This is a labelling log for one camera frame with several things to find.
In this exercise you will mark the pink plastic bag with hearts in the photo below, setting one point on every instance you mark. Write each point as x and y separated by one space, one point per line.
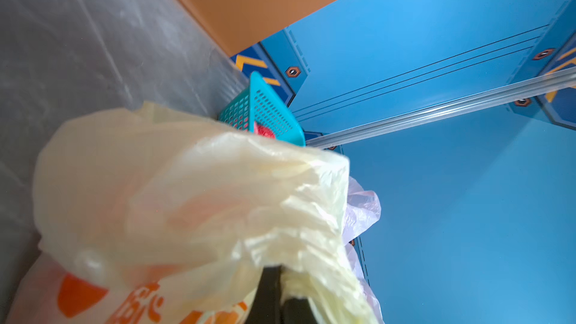
368 293

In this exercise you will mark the pink knotted plastic bag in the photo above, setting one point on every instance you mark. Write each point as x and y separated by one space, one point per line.
362 211

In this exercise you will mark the yellow knotted plastic bag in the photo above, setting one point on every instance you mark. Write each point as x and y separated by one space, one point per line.
160 216

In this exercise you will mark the teal plastic basket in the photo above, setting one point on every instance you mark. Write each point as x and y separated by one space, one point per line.
260 103

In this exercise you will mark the large pink-red ball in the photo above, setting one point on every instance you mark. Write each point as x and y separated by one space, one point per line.
263 131

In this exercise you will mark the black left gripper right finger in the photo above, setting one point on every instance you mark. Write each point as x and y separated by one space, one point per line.
297 311

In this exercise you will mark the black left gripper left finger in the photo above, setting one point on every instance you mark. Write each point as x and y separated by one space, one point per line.
266 307

